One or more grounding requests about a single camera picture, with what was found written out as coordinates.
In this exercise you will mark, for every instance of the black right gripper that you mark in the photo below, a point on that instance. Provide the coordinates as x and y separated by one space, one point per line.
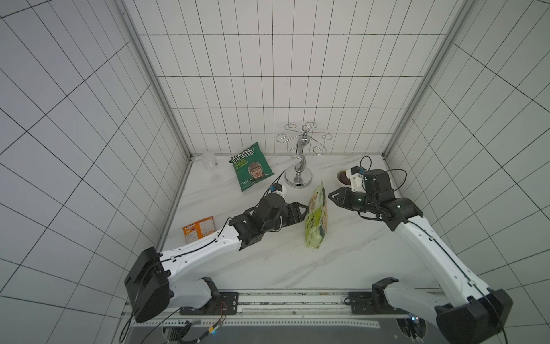
350 200

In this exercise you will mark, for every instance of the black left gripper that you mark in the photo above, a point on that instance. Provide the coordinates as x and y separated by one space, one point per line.
295 218

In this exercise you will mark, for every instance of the green oats bag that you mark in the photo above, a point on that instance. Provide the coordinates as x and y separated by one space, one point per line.
317 218

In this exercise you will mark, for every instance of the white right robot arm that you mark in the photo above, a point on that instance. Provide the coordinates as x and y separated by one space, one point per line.
468 311

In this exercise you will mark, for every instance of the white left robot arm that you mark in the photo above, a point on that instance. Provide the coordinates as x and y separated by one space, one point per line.
158 280

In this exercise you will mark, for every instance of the white cup with dark drink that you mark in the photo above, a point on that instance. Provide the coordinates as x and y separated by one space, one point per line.
342 178

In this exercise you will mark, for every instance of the chrome mug tree stand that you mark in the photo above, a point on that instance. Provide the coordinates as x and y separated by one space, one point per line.
299 176

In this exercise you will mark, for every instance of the green crisps bag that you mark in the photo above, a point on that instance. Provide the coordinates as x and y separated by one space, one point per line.
251 167

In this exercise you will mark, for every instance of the clear wine glass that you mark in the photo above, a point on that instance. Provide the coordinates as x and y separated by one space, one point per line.
211 164

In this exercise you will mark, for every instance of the orange snack packet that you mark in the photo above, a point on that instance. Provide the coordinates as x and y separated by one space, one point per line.
200 229

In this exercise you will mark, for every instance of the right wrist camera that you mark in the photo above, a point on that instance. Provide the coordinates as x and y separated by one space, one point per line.
355 175

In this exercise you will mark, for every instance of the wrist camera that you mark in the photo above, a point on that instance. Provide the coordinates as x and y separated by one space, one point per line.
277 188
355 175

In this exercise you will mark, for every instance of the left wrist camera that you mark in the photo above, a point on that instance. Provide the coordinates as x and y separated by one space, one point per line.
277 188

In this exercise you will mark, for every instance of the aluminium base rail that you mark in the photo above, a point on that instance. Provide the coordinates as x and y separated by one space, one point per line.
355 308

